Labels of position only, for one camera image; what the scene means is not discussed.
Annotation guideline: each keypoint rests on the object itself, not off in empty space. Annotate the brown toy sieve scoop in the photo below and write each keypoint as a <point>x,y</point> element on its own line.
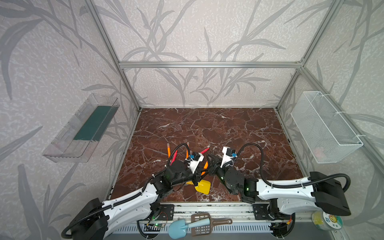
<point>207,229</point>

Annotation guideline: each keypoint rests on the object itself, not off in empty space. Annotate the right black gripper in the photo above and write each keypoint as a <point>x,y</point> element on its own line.
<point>216,169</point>

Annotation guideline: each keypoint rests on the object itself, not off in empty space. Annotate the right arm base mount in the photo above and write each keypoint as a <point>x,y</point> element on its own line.
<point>264,211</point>

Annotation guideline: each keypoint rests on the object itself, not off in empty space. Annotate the small circuit board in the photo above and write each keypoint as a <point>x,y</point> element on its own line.
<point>156,227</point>

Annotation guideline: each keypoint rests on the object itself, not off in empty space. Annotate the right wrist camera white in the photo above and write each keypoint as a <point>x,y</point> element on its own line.
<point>229,156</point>

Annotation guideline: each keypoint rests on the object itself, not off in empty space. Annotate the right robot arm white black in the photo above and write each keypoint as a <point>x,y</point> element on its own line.
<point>313,193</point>

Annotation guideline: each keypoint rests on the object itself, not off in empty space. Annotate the white wire mesh basket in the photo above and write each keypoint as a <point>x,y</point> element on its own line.
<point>326,132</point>

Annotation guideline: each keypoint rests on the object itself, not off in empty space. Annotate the clear plastic wall tray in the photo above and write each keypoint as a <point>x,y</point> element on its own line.
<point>79,138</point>

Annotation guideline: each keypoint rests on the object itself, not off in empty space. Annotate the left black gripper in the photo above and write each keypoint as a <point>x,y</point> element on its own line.
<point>197,173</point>

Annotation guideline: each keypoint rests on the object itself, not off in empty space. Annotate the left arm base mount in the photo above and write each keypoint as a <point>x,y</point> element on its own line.
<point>163,212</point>

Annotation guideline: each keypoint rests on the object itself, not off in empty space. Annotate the light blue toy shovel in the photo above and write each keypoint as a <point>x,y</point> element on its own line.
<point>178,229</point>

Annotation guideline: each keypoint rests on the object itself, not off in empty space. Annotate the yellow toy shovel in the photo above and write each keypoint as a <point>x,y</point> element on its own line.
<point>202,187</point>

